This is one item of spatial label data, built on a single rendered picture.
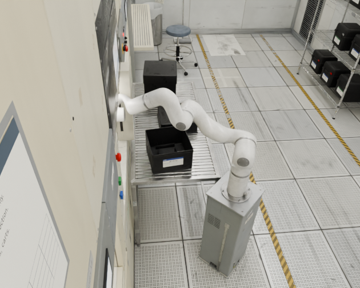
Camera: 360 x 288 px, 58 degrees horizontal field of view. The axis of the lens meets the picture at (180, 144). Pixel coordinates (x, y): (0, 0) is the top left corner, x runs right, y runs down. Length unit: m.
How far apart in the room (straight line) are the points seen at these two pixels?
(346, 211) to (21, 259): 3.12
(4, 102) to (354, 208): 3.24
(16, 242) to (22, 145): 0.10
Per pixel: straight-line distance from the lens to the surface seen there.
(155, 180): 2.13
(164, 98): 1.72
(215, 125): 1.77
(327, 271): 2.90
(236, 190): 2.02
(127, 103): 1.85
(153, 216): 2.90
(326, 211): 3.27
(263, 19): 6.60
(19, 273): 0.40
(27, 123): 0.42
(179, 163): 2.15
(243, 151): 1.76
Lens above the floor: 2.31
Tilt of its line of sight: 40 degrees down
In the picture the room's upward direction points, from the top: 2 degrees clockwise
